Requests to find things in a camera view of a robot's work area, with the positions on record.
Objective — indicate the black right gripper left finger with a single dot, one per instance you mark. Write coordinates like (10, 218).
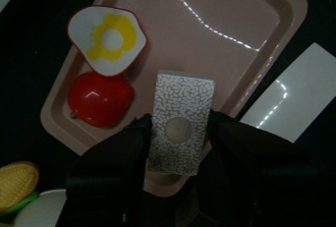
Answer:
(110, 168)

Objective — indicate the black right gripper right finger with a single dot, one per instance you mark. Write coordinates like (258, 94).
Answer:
(263, 172)

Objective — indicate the white speckled toy rice block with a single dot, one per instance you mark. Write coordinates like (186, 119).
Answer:
(182, 113)

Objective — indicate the white plate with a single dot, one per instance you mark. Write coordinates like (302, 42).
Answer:
(42, 209)

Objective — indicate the red toy tomato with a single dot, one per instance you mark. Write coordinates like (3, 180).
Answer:
(100, 99)

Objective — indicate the yellow toy corn cob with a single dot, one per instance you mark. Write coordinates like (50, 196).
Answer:
(15, 185)

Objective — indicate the white rectangular card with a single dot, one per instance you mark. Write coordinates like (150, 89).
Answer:
(294, 93)

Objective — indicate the toy fried egg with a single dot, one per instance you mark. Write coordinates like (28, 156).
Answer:
(110, 39)

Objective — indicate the pink plastic tray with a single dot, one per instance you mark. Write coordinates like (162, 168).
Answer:
(210, 41)

